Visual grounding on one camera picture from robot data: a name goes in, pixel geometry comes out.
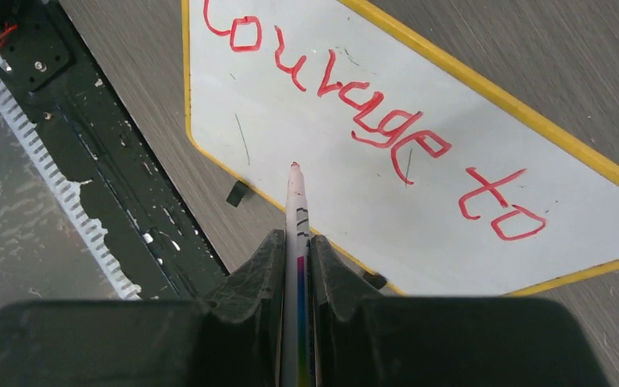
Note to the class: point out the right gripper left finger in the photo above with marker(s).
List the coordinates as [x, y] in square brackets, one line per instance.
[228, 337]

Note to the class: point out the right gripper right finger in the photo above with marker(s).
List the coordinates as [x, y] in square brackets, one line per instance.
[366, 338]

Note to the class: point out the red whiteboard marker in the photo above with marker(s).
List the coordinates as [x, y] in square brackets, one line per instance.
[297, 357]

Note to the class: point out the yellow framed whiteboard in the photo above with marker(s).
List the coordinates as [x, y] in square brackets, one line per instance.
[416, 166]

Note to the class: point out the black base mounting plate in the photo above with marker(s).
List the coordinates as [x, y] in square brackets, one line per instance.
[90, 136]

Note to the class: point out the white slotted cable duct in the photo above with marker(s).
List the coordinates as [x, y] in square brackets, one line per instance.
[66, 192]

